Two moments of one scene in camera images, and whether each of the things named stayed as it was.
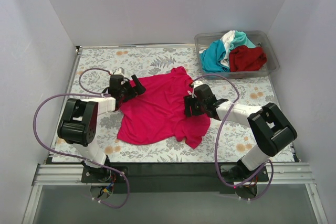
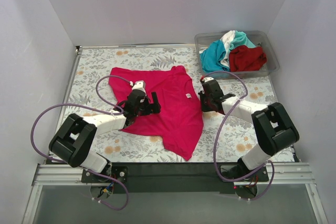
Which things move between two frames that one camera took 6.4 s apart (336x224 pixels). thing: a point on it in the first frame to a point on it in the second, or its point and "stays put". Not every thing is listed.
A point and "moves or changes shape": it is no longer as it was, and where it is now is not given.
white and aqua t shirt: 233,39 stays put
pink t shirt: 159,112 moves or changes shape
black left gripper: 132,91 to 148,105
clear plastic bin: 235,54 stays put
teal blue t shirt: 211,59 stays put
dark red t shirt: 243,59 stays put
